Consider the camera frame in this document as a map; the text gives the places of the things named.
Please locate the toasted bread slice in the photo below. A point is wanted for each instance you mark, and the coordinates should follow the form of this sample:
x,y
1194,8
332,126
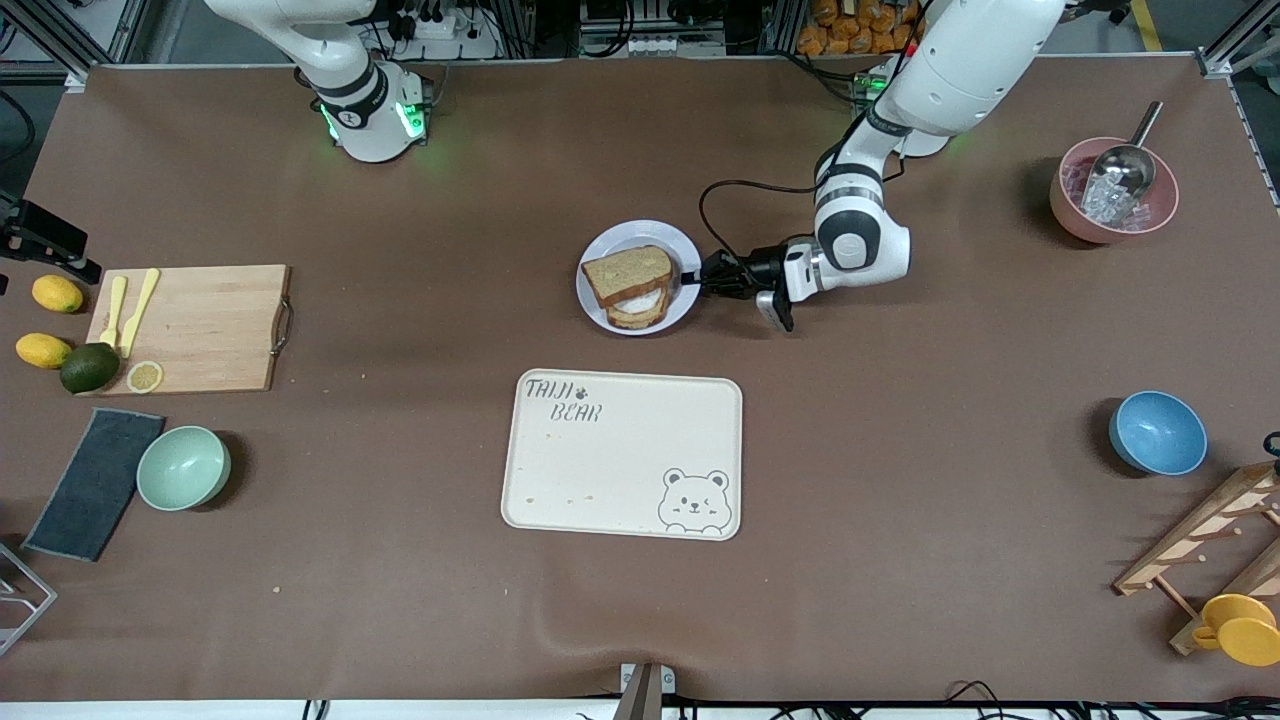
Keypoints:
x,y
638,320

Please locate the yellow plastic knife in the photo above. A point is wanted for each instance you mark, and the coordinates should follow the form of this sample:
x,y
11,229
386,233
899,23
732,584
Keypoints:
x,y
138,305

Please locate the orange snack bags pile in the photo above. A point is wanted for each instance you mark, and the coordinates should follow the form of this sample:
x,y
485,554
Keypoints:
x,y
850,30

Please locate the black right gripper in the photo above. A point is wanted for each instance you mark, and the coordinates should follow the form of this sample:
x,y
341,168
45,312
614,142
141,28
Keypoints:
x,y
51,228

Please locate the mint green bowl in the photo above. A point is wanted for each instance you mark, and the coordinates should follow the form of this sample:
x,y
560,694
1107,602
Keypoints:
x,y
182,468

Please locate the pale lavender round plate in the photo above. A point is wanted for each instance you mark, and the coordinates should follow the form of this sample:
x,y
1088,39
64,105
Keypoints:
x,y
680,240

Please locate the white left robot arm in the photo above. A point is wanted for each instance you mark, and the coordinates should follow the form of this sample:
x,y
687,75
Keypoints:
x,y
960,70

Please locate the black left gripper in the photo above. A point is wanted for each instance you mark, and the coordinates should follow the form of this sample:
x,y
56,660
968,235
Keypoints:
x,y
757,270

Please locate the yellow cup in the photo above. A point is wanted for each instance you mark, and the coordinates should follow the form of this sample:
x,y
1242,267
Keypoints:
x,y
1245,635

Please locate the aluminium frame profile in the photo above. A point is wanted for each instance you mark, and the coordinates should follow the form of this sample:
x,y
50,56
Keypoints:
x,y
90,35
1235,45

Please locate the wooden peg rack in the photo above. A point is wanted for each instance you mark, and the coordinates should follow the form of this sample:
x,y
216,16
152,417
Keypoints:
x,y
1200,535

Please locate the metal scoop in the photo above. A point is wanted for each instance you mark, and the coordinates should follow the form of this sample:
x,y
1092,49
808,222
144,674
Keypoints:
x,y
1128,165

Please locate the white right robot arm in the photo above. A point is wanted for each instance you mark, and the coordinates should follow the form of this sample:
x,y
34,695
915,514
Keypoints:
x,y
350,100

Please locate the brown table mat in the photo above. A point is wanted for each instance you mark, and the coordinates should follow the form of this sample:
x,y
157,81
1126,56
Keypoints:
x,y
900,450

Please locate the yellow plastic fork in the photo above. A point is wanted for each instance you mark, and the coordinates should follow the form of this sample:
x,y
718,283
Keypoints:
x,y
113,315

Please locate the grey electronics box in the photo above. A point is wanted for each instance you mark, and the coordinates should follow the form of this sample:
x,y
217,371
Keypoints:
x,y
650,30

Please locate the green avocado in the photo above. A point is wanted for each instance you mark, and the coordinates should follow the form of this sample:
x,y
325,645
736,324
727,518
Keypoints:
x,y
88,368

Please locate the plain brown bread slice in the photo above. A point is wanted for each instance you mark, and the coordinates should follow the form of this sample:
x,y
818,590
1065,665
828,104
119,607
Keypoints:
x,y
627,270

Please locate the wooden cutting board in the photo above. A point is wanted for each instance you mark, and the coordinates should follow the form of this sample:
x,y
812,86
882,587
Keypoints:
x,y
220,330

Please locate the blue bowl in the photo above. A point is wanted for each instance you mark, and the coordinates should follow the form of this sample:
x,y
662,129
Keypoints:
x,y
1158,433

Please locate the fried egg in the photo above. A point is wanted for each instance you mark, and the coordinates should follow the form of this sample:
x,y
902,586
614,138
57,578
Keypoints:
x,y
645,300

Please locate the dark grey cloth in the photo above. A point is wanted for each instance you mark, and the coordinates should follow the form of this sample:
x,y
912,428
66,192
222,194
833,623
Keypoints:
x,y
92,485

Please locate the lemon slice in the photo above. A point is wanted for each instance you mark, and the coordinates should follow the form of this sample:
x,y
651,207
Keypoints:
x,y
145,377

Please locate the clear ice cubes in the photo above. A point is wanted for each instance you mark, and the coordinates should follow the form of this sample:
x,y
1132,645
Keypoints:
x,y
1100,205

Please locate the aluminium camera post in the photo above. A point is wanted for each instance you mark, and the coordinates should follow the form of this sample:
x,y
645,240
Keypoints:
x,y
645,695

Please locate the yellow lemon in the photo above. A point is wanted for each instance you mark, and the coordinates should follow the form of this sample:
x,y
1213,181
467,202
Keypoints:
x,y
57,294
42,351

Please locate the white power strip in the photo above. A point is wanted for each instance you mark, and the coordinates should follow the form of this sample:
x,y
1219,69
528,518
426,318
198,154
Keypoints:
x,y
440,38

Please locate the pink bowl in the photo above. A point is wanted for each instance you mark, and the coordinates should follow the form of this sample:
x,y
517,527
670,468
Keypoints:
x,y
1075,225

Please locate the cream bear print tray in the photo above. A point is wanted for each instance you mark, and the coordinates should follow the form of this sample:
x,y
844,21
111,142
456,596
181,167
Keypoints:
x,y
620,460

